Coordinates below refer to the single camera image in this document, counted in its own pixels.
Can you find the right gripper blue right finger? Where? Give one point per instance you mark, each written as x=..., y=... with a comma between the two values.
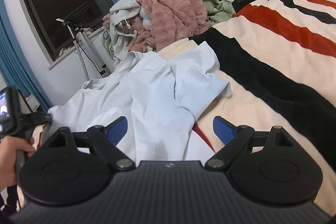
x=224, y=130

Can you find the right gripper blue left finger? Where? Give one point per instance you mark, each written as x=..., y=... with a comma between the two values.
x=115, y=131

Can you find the white t-shirt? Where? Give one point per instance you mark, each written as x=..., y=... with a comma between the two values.
x=161, y=100

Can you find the person left hand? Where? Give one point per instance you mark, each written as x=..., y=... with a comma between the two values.
x=9, y=147

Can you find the left blue curtain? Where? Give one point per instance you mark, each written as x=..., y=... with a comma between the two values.
x=15, y=69

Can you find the striped fleece bed blanket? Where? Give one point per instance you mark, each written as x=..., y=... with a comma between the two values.
x=279, y=58

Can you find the silver tripod stand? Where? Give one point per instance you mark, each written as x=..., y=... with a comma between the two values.
x=84, y=46

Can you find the light green blanket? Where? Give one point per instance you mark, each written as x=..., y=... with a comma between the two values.
x=220, y=7

